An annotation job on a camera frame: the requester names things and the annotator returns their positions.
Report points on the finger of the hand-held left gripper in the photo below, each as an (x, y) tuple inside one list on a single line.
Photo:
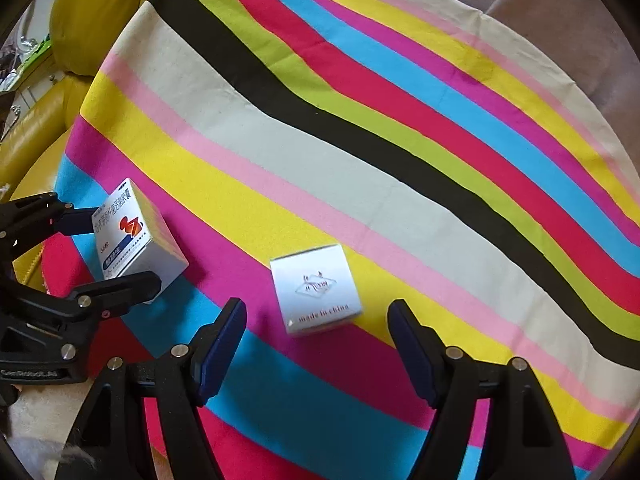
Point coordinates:
[(80, 220), (135, 287)]

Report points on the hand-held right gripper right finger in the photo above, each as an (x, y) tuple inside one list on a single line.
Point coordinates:
[(415, 355)]

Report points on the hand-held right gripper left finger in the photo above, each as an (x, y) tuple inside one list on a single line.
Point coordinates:
[(220, 355)]

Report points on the white medicine box red figure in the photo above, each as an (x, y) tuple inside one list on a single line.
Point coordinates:
[(135, 245)]

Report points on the white box grey logo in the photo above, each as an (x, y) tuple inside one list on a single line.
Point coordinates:
[(317, 290)]

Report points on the beige velvet cushion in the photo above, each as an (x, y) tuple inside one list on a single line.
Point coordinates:
[(35, 425)]

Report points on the cluttered side table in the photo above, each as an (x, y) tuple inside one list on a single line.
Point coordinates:
[(22, 70)]

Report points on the yellow leather sofa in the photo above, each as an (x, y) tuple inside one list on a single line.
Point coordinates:
[(100, 20)]

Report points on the rainbow striped cloth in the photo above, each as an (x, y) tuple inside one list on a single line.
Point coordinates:
[(350, 160)]

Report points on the mauve plush blanket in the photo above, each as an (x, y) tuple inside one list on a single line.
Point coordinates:
[(575, 35)]

